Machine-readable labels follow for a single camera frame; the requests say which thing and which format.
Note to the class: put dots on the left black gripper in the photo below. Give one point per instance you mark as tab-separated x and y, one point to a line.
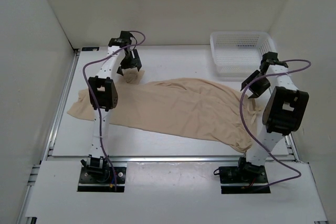
134	63

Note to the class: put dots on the beige trousers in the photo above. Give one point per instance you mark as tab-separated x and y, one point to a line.
186	107

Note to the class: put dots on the aluminium rail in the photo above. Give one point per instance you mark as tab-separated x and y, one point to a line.
169	180

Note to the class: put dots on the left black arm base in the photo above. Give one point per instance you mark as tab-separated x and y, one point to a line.
105	183

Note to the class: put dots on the black corner bracket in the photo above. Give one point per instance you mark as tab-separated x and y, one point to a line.
90	48

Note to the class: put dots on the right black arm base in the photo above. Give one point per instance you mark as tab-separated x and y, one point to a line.
234	181

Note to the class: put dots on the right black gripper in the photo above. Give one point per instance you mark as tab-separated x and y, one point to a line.
257	91

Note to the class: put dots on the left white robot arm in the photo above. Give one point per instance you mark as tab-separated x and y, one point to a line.
99	76

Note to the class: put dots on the white plastic basket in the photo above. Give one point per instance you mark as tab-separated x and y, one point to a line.
239	53

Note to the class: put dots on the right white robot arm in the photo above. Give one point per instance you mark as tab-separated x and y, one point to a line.
282	115

